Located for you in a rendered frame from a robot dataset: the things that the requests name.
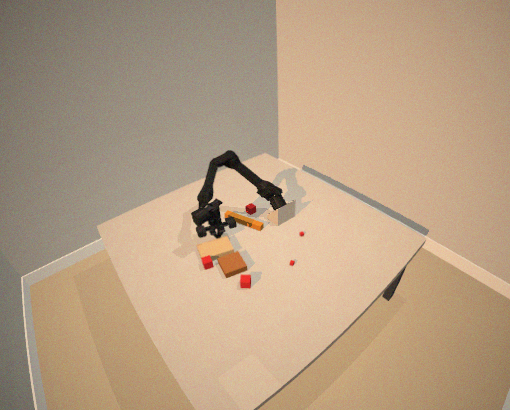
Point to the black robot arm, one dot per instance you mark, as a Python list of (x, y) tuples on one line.
[(229, 159)]

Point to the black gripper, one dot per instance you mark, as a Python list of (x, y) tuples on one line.
[(216, 224)]

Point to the red square block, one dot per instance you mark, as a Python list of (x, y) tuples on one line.
[(245, 281), (207, 262), (250, 208)]

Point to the orange long rectangular bar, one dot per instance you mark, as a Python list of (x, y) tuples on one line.
[(245, 220)]

